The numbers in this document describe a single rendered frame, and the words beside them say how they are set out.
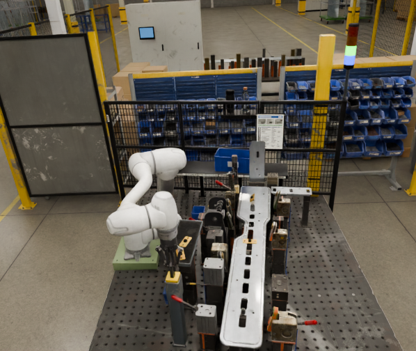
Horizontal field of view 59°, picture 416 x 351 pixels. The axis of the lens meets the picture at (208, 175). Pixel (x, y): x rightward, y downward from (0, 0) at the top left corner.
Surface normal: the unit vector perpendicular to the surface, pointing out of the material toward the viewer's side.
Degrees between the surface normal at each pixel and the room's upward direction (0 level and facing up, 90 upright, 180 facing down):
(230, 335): 0
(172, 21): 90
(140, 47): 90
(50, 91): 91
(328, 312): 0
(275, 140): 90
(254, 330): 0
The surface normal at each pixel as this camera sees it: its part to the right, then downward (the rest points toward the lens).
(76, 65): 0.00, 0.47
